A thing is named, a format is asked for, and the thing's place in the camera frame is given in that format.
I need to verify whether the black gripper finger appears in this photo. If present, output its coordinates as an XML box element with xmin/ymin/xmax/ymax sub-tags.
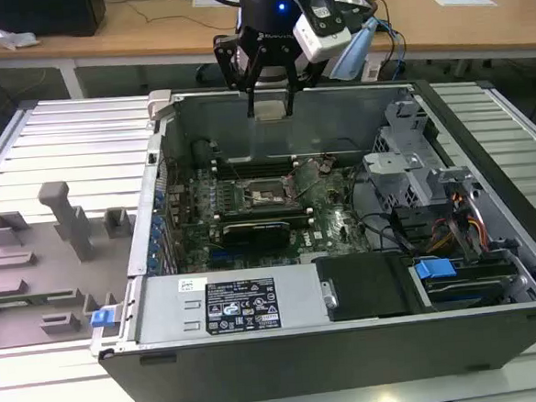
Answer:
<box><xmin>211</xmin><ymin>28</ymin><xmax>269</xmax><ymax>122</ymax></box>
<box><xmin>279</xmin><ymin>43</ymin><xmax>331</xmax><ymax>117</ymax></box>

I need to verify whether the silver square CPU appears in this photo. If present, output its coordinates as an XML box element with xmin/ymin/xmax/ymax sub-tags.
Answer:
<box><xmin>252</xmin><ymin>99</ymin><xmax>289</xmax><ymax>122</ymax></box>

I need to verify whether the thin wire locking lever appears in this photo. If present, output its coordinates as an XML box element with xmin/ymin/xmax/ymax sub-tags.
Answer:
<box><xmin>283</xmin><ymin>171</ymin><xmax>299</xmax><ymax>199</ymax></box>
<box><xmin>229</xmin><ymin>159</ymin><xmax>251</xmax><ymax>200</ymax></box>

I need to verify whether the black RAM slot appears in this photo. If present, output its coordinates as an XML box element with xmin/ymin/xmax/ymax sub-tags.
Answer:
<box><xmin>213</xmin><ymin>163</ymin><xmax>295</xmax><ymax>174</ymax></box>
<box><xmin>214</xmin><ymin>167</ymin><xmax>295</xmax><ymax>179</ymax></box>
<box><xmin>213</xmin><ymin>206</ymin><xmax>307</xmax><ymax>221</ymax></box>
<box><xmin>213</xmin><ymin>212</ymin><xmax>309</xmax><ymax>229</ymax></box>
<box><xmin>213</xmin><ymin>159</ymin><xmax>294</xmax><ymax>171</ymax></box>
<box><xmin>213</xmin><ymin>155</ymin><xmax>294</xmax><ymax>167</ymax></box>

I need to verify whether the CPU socket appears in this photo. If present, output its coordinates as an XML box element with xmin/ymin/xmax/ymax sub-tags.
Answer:
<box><xmin>236</xmin><ymin>173</ymin><xmax>297</xmax><ymax>213</ymax></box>

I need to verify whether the black office chair base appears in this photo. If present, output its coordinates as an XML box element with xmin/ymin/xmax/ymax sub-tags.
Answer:
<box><xmin>193</xmin><ymin>61</ymin><xmax>218</xmax><ymax>85</ymax></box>

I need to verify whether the beige plastic clamp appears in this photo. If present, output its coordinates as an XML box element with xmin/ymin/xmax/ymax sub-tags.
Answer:
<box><xmin>146</xmin><ymin>88</ymin><xmax>174</xmax><ymax>121</ymax></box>

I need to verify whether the black cylinder part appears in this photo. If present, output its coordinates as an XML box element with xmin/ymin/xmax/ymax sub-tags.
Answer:
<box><xmin>189</xmin><ymin>139</ymin><xmax>212</xmax><ymax>167</ymax></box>

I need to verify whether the silver metal drive cage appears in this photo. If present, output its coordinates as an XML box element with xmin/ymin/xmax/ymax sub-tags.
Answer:
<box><xmin>360</xmin><ymin>94</ymin><xmax>479</xmax><ymax>213</ymax></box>

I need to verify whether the light wooden desk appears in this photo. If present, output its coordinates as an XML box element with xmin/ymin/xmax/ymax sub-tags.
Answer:
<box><xmin>0</xmin><ymin>28</ymin><xmax>81</xmax><ymax>105</ymax></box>
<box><xmin>58</xmin><ymin>0</ymin><xmax>536</xmax><ymax>106</ymax></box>

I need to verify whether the black graphics card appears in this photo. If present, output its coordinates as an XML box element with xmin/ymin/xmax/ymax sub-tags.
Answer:
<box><xmin>219</xmin><ymin>217</ymin><xmax>294</xmax><ymax>251</ymax></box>

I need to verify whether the green motherboard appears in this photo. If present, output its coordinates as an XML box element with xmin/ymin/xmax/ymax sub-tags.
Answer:
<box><xmin>162</xmin><ymin>150</ymin><xmax>379</xmax><ymax>274</ymax></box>

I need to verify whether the black computer tower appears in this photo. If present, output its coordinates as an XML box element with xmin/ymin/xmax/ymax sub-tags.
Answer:
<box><xmin>0</xmin><ymin>0</ymin><xmax>109</xmax><ymax>44</ymax></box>

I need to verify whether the crumpled white paper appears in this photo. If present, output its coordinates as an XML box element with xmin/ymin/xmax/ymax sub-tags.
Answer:
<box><xmin>0</xmin><ymin>19</ymin><xmax>42</xmax><ymax>51</ymax></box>

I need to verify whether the small silver latch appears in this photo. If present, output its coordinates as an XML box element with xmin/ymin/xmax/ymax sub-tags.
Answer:
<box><xmin>319</xmin><ymin>277</ymin><xmax>339</xmax><ymax>309</ymax></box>

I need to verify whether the black plastic shroud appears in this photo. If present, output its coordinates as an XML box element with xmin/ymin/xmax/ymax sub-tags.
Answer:
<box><xmin>314</xmin><ymin>249</ymin><xmax>419</xmax><ymax>323</ymax></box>

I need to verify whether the hard disk in blue carrier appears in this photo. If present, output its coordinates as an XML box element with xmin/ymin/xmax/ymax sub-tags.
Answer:
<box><xmin>409</xmin><ymin>251</ymin><xmax>523</xmax><ymax>314</ymax></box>

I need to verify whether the silver power supply unit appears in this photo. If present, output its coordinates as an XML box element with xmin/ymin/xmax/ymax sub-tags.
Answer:
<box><xmin>124</xmin><ymin>262</ymin><xmax>332</xmax><ymax>346</ymax></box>

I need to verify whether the grey parts rack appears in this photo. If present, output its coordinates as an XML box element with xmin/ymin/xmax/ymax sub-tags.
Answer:
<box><xmin>0</xmin><ymin>176</ymin><xmax>139</xmax><ymax>351</ymax></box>

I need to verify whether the blue plastic clamp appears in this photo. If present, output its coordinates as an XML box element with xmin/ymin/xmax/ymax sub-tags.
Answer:
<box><xmin>90</xmin><ymin>307</ymin><xmax>111</xmax><ymax>329</ymax></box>

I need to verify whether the green RAM stick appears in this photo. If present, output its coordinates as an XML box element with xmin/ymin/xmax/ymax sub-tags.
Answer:
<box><xmin>0</xmin><ymin>290</ymin><xmax>76</xmax><ymax>309</ymax></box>

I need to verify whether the black grey PC case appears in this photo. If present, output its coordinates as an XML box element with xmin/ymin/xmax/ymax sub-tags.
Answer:
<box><xmin>73</xmin><ymin>64</ymin><xmax>536</xmax><ymax>402</ymax></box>

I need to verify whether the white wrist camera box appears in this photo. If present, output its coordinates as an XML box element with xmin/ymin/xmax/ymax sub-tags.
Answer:
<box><xmin>290</xmin><ymin>0</ymin><xmax>355</xmax><ymax>66</ymax></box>

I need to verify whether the blue cable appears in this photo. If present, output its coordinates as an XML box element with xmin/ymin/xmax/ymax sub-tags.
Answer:
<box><xmin>374</xmin><ymin>16</ymin><xmax>410</xmax><ymax>82</ymax></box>

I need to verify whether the thick black cable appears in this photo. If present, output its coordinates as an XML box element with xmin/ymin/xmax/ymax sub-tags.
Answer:
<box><xmin>358</xmin><ymin>208</ymin><xmax>419</xmax><ymax>256</ymax></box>

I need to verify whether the orange yellow wire bundle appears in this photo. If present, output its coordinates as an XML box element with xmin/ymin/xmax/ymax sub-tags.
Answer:
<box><xmin>426</xmin><ymin>187</ymin><xmax>492</xmax><ymax>258</ymax></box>

